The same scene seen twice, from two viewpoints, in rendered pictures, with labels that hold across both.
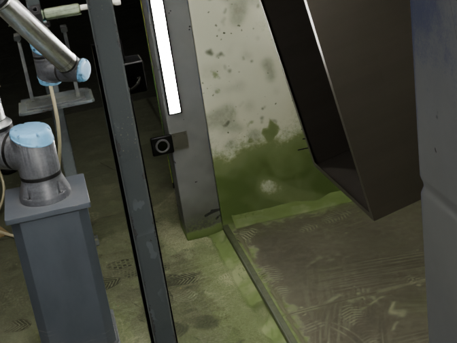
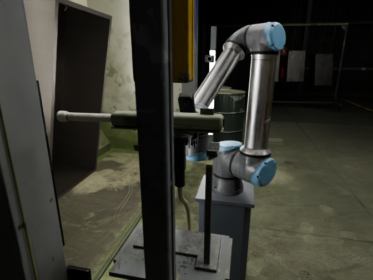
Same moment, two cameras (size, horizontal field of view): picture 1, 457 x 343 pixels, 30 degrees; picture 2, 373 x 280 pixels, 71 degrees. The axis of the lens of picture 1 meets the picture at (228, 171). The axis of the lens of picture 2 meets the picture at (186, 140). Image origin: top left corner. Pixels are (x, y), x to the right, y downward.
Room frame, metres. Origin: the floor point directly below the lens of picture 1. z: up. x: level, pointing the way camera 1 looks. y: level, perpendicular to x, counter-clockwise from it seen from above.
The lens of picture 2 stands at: (4.28, 1.00, 1.33)
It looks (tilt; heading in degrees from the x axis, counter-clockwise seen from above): 17 degrees down; 203
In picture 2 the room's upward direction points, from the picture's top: straight up
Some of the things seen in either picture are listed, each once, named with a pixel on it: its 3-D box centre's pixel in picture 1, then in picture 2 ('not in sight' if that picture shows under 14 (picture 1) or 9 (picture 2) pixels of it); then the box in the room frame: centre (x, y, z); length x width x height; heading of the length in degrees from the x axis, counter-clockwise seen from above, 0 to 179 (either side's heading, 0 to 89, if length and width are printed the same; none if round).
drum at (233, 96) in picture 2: not in sight; (226, 119); (0.23, -0.02, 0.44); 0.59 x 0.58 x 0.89; 25
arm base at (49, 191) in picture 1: (43, 183); (226, 180); (2.95, 0.69, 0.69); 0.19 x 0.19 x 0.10
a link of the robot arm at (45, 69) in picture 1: (49, 69); (195, 144); (3.35, 0.65, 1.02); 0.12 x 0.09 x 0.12; 61
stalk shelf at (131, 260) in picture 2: (56, 101); (174, 254); (3.69, 0.72, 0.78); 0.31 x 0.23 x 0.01; 101
